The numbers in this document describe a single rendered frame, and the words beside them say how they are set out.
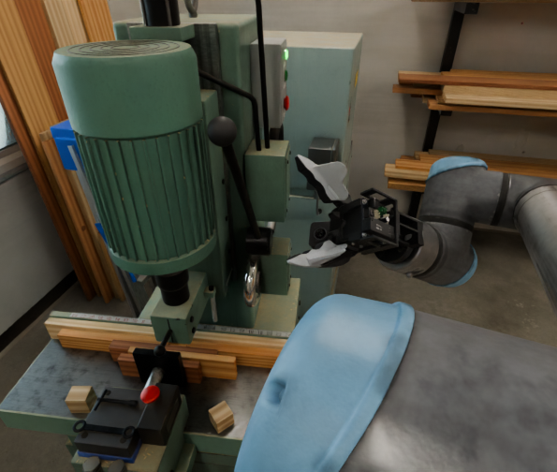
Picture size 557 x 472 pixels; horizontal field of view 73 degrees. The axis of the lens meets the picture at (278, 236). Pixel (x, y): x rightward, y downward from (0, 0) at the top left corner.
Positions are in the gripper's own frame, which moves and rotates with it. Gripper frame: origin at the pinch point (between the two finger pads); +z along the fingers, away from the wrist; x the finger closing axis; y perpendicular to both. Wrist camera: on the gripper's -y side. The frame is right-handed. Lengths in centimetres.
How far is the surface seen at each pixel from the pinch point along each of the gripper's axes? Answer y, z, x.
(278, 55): -10.5, -2.6, -35.5
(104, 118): -6.4, 23.0, -5.7
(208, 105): -12.3, 8.6, -19.0
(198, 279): -34.2, -4.0, 4.4
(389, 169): -94, -145, -103
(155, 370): -37.7, 0.3, 22.5
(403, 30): -68, -127, -183
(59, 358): -60, 14, 22
